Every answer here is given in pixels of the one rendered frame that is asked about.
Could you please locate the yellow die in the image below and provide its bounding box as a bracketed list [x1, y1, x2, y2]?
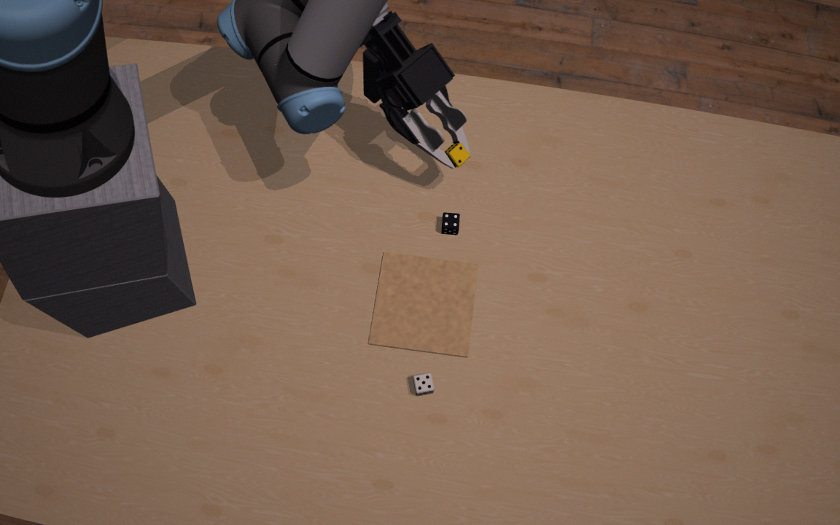
[445, 143, 470, 167]

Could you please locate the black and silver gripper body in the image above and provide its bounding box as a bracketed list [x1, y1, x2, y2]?
[360, 11, 455, 111]

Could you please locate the brown square mat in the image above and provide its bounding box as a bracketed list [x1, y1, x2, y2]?
[369, 252, 478, 357]

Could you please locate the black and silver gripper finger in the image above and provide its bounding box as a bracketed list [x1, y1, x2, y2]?
[379, 101, 456, 168]
[426, 86, 470, 154]

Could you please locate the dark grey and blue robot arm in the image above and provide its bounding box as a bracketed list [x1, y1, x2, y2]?
[0, 0, 389, 198]

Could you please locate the grey die with black pips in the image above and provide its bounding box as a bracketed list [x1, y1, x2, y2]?
[413, 373, 435, 396]

